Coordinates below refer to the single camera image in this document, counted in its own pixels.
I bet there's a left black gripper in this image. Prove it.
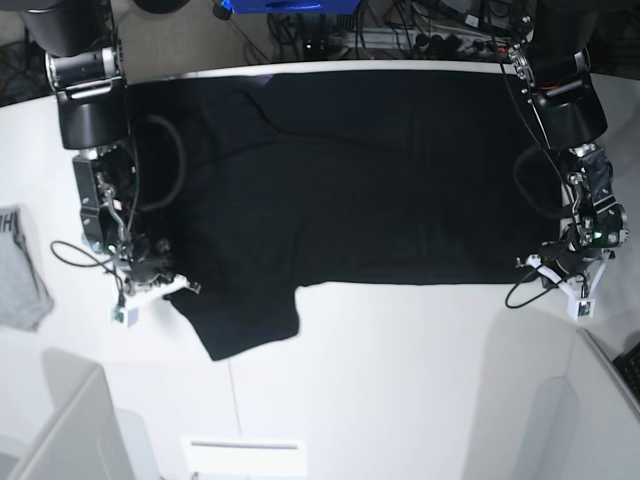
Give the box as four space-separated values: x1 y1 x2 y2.
542 241 609 280

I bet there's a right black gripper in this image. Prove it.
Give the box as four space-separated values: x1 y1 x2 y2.
117 235 176 295

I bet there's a black T-shirt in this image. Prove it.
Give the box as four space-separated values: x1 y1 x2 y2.
130 70 561 360

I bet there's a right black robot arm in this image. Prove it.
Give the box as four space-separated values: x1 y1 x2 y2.
8 1 186 296

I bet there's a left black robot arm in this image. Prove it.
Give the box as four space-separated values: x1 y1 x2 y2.
507 1 628 279

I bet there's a black keyboard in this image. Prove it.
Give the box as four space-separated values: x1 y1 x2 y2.
613 344 640 401

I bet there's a grey folded garment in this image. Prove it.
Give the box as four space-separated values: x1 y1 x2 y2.
1 206 54 332

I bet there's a white partition panel right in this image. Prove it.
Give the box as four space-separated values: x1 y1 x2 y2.
513 330 639 479

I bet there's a white partition panel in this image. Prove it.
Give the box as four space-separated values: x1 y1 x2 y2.
8 349 142 479
513 330 639 479

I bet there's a white partition panel left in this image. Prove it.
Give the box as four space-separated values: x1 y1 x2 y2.
8 349 142 479

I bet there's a blue device box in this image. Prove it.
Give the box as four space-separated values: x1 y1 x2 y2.
214 0 360 15

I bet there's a white power strip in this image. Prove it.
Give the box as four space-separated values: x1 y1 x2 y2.
329 27 494 54

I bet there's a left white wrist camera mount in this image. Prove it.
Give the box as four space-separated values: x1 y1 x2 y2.
525 249 614 323

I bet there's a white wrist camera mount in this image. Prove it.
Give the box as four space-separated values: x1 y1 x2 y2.
525 249 614 323
111 274 201 328

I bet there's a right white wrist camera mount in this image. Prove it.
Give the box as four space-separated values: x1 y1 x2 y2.
111 274 201 328

